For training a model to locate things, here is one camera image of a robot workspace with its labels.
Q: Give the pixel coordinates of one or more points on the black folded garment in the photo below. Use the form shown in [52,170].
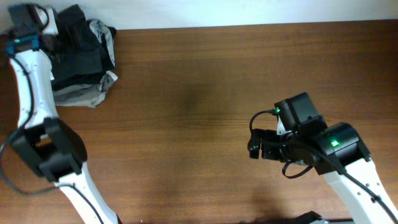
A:
[86,58]

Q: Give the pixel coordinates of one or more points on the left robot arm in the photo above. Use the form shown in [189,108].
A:
[49,147]

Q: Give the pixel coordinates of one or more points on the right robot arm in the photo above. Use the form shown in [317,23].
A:
[339,155]

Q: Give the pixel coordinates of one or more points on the dark green Nike t-shirt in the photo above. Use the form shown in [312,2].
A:
[71,16]

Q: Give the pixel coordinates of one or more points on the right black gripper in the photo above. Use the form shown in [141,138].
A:
[268,144]

